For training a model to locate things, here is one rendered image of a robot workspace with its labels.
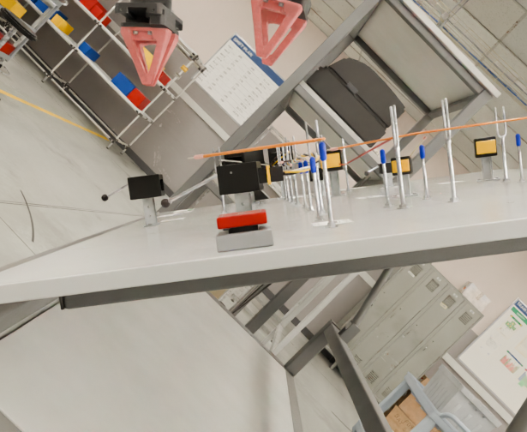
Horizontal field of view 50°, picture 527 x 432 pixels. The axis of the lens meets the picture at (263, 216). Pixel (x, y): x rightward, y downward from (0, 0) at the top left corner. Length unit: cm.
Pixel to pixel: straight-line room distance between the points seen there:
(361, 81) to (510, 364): 728
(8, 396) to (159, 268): 24
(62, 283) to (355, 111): 143
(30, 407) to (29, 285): 17
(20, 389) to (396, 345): 738
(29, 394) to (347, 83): 143
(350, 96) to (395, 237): 135
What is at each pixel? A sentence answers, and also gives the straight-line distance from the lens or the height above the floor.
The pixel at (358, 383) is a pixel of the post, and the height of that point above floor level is 99.
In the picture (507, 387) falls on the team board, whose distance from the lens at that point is 891.
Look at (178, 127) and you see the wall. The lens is 862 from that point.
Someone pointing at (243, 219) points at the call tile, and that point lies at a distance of 56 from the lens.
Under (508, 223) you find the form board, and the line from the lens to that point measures 57.
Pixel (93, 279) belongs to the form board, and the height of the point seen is 98.
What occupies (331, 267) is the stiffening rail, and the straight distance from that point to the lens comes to 67.
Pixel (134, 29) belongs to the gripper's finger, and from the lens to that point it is 82.
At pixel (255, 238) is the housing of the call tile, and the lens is 56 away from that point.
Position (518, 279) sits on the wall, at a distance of 873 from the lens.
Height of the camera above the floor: 115
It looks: 2 degrees down
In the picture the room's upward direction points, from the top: 45 degrees clockwise
